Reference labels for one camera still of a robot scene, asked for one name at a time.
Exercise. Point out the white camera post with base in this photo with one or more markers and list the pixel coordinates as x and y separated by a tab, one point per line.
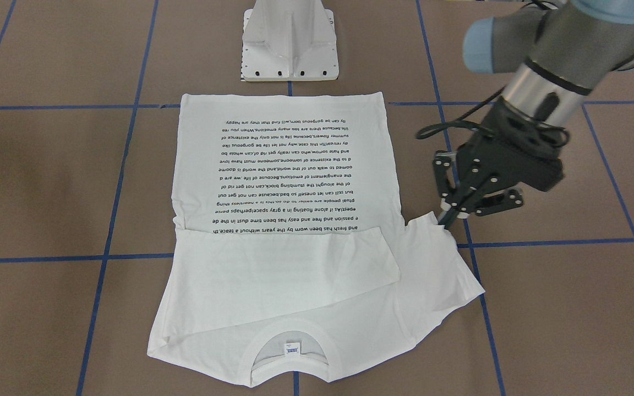
289	41

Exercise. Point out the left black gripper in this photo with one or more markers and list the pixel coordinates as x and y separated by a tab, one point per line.
466	175

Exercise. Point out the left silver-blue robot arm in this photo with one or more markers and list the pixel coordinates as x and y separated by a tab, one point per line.
559	52

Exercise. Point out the white long-sleeve printed shirt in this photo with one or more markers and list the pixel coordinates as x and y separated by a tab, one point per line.
291	250

